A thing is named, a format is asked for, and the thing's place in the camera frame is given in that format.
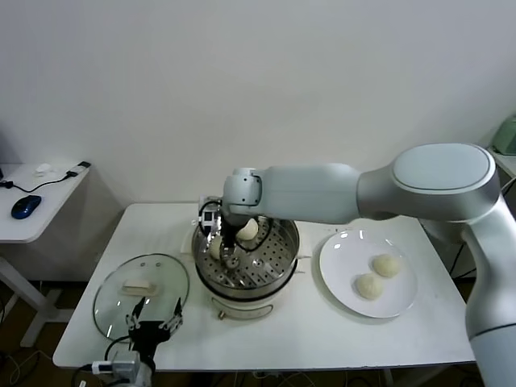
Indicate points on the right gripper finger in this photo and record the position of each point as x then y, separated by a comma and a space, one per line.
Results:
233, 258
213, 241

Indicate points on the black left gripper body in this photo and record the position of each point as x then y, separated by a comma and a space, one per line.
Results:
147, 336

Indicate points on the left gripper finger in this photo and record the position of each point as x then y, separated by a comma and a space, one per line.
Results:
135, 316
176, 318

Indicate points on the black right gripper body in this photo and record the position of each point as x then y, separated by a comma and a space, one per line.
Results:
231, 231

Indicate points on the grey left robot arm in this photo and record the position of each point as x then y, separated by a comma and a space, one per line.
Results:
145, 373

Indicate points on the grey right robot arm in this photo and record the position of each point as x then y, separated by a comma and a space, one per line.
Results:
403, 189

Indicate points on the perforated steel steamer basket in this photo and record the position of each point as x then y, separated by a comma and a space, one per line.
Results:
274, 262

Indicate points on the round glass pot lid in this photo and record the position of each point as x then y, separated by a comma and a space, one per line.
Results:
117, 282

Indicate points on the white electric cooker pot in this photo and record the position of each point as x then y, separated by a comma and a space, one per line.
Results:
242, 308

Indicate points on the white round plate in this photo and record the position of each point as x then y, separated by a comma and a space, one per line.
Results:
346, 258

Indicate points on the white side table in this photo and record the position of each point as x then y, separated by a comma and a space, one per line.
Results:
40, 209

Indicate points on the blue computer mouse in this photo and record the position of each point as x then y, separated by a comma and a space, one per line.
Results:
26, 206

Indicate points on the small white crumpled object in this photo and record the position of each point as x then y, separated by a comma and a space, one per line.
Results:
44, 169

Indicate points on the pale green appliance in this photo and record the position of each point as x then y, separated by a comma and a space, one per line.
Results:
506, 137

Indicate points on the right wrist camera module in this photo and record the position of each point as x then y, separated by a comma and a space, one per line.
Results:
207, 215

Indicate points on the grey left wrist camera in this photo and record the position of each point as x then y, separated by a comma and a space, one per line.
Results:
123, 364

